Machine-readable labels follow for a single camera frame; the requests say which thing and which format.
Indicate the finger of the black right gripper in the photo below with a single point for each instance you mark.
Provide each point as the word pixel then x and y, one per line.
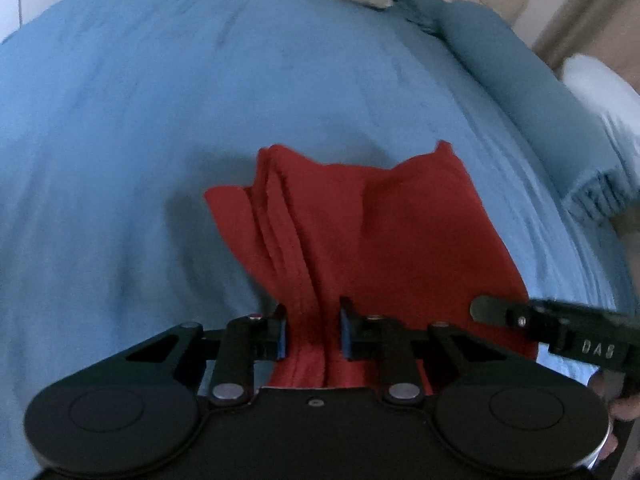
pixel 529 319

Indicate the person's hand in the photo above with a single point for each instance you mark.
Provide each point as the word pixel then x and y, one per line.
pixel 625 408

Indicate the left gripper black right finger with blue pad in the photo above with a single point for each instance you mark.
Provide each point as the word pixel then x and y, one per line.
pixel 406 364

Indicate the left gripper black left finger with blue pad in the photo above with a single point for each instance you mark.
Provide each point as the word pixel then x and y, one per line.
pixel 236 349

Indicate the rolled teal blanket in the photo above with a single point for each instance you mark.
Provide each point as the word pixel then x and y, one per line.
pixel 581 162

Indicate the red garment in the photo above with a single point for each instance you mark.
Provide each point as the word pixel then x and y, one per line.
pixel 413 242

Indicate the white duvet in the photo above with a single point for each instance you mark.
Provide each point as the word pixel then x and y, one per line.
pixel 610 98

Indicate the blue bed sheet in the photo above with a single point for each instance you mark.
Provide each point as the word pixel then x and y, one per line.
pixel 116 115

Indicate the beige curtain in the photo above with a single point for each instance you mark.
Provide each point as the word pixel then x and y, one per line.
pixel 607 30

